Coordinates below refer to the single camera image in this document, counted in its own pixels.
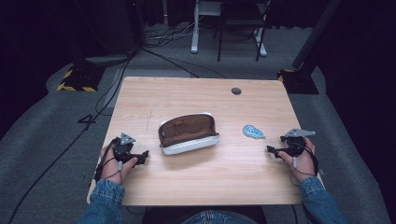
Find white desk frame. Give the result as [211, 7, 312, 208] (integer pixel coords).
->
[190, 0, 268, 58]

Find bundle of floor cables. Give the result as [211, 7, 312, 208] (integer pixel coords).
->
[143, 21, 200, 49]

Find left hand-held gripper cable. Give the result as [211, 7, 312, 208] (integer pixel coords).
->
[93, 137, 124, 184]

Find right hand-held gripper cable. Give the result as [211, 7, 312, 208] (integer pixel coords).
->
[289, 141, 319, 187]

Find black floor cable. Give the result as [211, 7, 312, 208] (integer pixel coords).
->
[7, 46, 138, 224]

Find person's right hand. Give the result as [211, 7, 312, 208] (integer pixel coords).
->
[277, 136, 318, 183]

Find person's left hand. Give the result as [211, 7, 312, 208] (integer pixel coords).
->
[99, 145, 139, 185]

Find person's legs in jeans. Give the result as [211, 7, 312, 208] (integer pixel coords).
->
[181, 210, 258, 224]

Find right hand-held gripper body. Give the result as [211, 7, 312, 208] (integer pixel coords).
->
[279, 128, 317, 158]

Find black slanted pole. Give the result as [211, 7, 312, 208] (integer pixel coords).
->
[290, 0, 344, 70]

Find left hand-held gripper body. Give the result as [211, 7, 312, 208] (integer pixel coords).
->
[112, 133, 138, 164]

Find hand-held gripper cable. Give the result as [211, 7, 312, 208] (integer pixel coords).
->
[289, 141, 319, 187]
[93, 137, 124, 184]

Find white case with brown lining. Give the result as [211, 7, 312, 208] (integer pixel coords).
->
[157, 112, 221, 156]

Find black stand base striped edge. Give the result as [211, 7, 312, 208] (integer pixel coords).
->
[56, 63, 106, 93]
[276, 68, 320, 95]

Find blue patterned cloth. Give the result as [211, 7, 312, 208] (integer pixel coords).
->
[242, 124, 267, 140]

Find black chair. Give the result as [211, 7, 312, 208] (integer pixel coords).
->
[213, 0, 271, 63]

